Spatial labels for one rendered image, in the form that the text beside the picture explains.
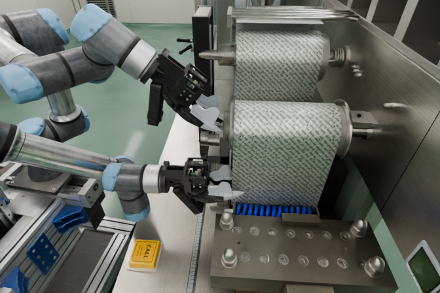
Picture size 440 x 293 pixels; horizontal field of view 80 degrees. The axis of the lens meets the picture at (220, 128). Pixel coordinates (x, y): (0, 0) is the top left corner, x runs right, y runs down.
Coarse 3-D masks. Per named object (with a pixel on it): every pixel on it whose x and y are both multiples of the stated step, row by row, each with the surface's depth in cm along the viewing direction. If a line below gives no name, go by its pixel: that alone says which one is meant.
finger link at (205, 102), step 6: (204, 96) 61; (210, 96) 61; (216, 96) 61; (198, 102) 62; (204, 102) 62; (210, 102) 62; (216, 102) 62; (204, 108) 62; (216, 120) 64; (222, 120) 64
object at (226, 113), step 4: (224, 112) 63; (228, 112) 63; (224, 116) 62; (228, 116) 62; (224, 120) 61; (228, 120) 61; (224, 124) 61; (228, 124) 61; (224, 128) 61; (228, 128) 61; (224, 132) 61; (228, 132) 61; (224, 136) 62; (228, 136) 62; (224, 140) 64; (228, 140) 64
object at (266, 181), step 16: (240, 160) 63; (256, 160) 63; (272, 160) 62; (288, 160) 62; (304, 160) 62; (320, 160) 61; (240, 176) 66; (256, 176) 66; (272, 176) 65; (288, 176) 65; (304, 176) 65; (320, 176) 64; (256, 192) 69; (272, 192) 69; (288, 192) 69; (304, 192) 68; (320, 192) 68
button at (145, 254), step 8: (136, 240) 75; (144, 240) 75; (152, 240) 75; (136, 248) 73; (144, 248) 73; (152, 248) 73; (136, 256) 71; (144, 256) 71; (152, 256) 71; (136, 264) 70; (144, 264) 70; (152, 264) 69
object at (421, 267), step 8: (416, 256) 44; (424, 256) 43; (416, 264) 44; (424, 264) 43; (416, 272) 44; (424, 272) 42; (432, 272) 41; (424, 280) 42; (432, 280) 41; (424, 288) 42
